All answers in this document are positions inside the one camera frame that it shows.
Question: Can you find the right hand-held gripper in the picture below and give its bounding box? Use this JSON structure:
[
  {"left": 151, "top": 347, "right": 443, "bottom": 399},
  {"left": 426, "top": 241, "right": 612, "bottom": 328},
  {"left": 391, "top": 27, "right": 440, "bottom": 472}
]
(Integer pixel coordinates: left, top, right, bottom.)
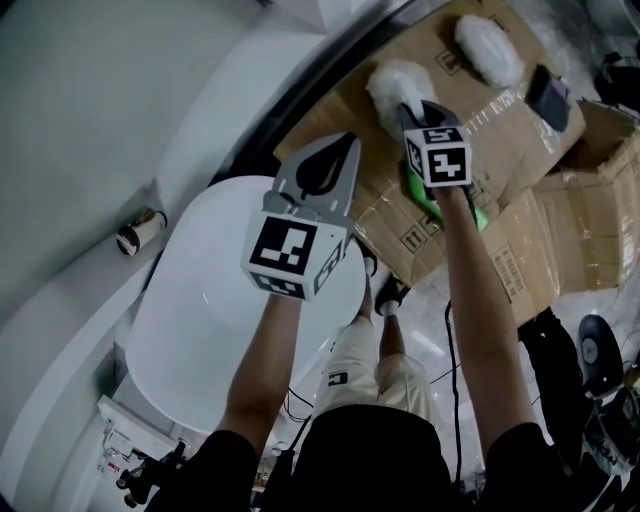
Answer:
[{"left": 396, "top": 98, "right": 490, "bottom": 222}]

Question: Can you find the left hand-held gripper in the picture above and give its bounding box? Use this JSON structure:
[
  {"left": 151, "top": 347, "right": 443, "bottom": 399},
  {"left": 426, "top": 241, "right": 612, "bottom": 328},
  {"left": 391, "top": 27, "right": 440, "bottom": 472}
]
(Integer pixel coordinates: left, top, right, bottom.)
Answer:
[{"left": 240, "top": 131, "right": 363, "bottom": 302}]

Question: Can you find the grey fluffy duster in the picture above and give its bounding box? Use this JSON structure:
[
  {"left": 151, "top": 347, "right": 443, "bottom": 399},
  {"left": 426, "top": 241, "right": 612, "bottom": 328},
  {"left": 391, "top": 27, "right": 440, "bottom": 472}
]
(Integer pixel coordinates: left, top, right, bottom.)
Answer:
[{"left": 366, "top": 59, "right": 442, "bottom": 137}]

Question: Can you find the white oval bathtub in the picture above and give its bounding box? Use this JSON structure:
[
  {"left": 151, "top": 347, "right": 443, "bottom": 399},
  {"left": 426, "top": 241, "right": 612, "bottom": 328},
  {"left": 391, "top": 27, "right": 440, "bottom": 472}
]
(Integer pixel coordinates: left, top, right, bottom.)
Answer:
[{"left": 124, "top": 174, "right": 367, "bottom": 437}]

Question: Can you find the person's right forearm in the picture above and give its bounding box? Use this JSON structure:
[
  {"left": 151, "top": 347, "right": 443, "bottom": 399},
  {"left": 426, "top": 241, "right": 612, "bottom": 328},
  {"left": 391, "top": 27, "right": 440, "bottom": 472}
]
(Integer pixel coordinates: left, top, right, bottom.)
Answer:
[{"left": 431, "top": 186, "right": 540, "bottom": 452}]

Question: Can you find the person's left forearm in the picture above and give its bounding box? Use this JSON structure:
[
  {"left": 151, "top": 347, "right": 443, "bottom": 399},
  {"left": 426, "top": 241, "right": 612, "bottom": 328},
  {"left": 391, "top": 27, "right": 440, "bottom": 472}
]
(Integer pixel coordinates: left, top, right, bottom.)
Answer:
[{"left": 213, "top": 291, "right": 305, "bottom": 460}]

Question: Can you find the white fluffy pad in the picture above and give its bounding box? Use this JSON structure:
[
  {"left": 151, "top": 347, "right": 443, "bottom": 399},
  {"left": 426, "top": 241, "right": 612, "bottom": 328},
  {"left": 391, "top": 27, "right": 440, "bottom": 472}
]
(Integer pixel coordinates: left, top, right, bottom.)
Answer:
[{"left": 453, "top": 13, "right": 527, "bottom": 92}]

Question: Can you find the green plastic bottle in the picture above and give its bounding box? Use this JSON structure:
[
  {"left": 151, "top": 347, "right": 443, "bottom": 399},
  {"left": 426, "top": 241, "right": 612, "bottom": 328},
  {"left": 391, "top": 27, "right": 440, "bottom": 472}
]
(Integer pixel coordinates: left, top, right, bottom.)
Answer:
[{"left": 404, "top": 166, "right": 491, "bottom": 233}]

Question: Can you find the wide flat cardboard box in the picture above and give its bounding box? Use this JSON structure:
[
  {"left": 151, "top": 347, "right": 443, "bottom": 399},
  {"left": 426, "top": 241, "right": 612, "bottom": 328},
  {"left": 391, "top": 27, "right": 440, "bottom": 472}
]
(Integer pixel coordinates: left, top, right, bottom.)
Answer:
[{"left": 273, "top": 0, "right": 587, "bottom": 287}]

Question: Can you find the person's left black shoe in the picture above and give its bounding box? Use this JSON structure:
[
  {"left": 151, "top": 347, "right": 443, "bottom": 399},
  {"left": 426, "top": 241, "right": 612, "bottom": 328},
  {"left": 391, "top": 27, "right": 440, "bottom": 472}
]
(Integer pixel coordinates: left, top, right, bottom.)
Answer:
[{"left": 355, "top": 238, "right": 380, "bottom": 280}]

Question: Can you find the person's black shoe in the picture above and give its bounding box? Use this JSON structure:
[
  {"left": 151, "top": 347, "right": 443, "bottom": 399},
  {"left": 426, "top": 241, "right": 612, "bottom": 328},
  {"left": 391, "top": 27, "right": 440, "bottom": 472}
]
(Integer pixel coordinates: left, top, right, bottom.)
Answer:
[
  {"left": 355, "top": 238, "right": 380, "bottom": 280},
  {"left": 373, "top": 273, "right": 412, "bottom": 318}
]

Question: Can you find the dark rectangular pouch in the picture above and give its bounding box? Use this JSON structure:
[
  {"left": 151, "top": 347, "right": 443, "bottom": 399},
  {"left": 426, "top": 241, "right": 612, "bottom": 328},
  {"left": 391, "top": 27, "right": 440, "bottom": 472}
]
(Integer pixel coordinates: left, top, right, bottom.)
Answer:
[{"left": 524, "top": 64, "right": 572, "bottom": 135}]

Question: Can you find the person's right black shoe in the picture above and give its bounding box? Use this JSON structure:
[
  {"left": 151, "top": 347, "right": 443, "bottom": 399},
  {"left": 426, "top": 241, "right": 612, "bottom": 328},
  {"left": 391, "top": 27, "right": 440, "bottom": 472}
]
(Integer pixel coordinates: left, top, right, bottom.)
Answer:
[{"left": 373, "top": 273, "right": 412, "bottom": 318}]

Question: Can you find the person's left leg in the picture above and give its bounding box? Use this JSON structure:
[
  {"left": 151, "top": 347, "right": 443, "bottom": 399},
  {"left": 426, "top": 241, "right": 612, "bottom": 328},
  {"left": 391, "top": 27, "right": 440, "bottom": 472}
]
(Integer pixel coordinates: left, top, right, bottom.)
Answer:
[{"left": 318, "top": 277, "right": 382, "bottom": 417}]

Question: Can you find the person's leg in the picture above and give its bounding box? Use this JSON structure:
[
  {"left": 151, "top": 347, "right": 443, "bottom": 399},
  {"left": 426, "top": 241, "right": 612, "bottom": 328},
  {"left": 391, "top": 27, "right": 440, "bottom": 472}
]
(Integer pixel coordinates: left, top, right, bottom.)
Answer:
[
  {"left": 318, "top": 277, "right": 382, "bottom": 417},
  {"left": 374, "top": 309, "right": 442, "bottom": 427}
]

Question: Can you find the small labelled cardboard box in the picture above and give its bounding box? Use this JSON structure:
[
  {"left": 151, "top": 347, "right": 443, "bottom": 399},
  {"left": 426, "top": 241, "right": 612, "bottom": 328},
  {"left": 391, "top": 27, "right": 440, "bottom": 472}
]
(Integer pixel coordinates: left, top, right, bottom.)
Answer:
[{"left": 408, "top": 191, "right": 567, "bottom": 330}]

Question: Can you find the tall taped cardboard box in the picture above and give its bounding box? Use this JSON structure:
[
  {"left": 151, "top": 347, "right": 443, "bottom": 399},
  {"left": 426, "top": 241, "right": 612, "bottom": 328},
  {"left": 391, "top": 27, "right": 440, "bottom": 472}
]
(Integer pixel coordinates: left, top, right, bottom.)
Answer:
[{"left": 531, "top": 101, "right": 640, "bottom": 295}]

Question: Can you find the person's right leg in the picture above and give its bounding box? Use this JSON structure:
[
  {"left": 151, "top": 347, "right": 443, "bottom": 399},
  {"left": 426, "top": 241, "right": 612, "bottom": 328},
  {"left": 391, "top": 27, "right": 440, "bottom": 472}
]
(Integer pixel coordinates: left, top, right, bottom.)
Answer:
[{"left": 374, "top": 309, "right": 442, "bottom": 427}]

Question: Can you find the person's black shirt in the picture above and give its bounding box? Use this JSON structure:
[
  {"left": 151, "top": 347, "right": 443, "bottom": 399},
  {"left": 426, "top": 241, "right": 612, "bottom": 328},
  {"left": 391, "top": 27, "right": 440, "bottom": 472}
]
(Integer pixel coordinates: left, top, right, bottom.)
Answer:
[{"left": 191, "top": 403, "right": 631, "bottom": 512}]

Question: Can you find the black rounded chair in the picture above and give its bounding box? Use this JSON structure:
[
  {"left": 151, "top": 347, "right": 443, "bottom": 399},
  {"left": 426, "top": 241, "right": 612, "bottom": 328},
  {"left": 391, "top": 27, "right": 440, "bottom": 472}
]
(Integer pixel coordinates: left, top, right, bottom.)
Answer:
[{"left": 578, "top": 313, "right": 627, "bottom": 397}]

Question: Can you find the white vanity cabinet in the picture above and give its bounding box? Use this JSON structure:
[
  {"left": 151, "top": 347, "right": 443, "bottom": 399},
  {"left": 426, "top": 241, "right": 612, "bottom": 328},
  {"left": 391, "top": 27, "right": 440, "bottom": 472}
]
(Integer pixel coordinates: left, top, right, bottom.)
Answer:
[{"left": 96, "top": 393, "right": 212, "bottom": 482}]

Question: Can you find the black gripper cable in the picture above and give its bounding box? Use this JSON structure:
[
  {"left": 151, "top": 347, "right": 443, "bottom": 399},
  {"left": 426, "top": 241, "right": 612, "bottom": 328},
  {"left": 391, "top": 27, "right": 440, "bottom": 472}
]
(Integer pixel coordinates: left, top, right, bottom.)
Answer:
[{"left": 443, "top": 298, "right": 465, "bottom": 482}]

